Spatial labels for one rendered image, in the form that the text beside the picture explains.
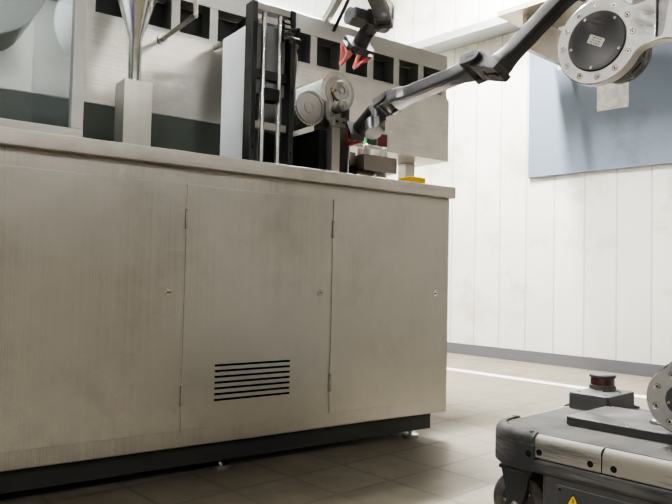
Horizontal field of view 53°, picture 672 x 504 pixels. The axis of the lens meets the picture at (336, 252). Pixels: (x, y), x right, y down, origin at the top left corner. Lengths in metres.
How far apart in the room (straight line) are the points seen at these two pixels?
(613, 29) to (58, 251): 1.41
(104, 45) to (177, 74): 0.27
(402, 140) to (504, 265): 2.16
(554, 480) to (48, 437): 1.17
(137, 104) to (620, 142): 3.31
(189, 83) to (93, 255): 1.02
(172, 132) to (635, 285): 3.12
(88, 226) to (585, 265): 3.62
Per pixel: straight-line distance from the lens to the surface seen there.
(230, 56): 2.54
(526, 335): 5.01
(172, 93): 2.58
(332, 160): 2.43
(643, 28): 1.71
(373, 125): 2.37
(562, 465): 1.54
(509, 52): 2.16
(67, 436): 1.83
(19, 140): 1.76
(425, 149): 3.24
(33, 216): 1.77
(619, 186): 4.73
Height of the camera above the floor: 0.57
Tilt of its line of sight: 2 degrees up
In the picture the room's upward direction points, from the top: 1 degrees clockwise
